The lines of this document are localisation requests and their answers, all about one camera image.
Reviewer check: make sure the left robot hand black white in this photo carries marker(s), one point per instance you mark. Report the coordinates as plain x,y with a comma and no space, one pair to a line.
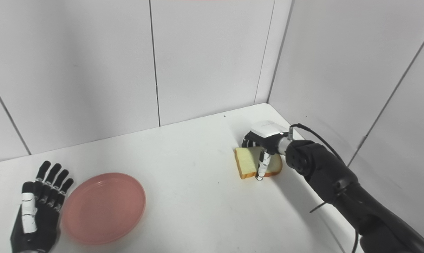
36,214

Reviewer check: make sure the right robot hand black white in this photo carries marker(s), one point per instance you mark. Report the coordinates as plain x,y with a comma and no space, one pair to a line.
262,142

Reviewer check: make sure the slice of white bread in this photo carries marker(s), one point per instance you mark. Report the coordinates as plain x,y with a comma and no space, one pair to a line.
248,163

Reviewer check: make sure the pink round plate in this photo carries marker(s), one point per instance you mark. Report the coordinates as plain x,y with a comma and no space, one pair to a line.
104,208

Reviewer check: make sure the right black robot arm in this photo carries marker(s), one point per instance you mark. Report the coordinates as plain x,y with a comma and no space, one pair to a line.
349,193

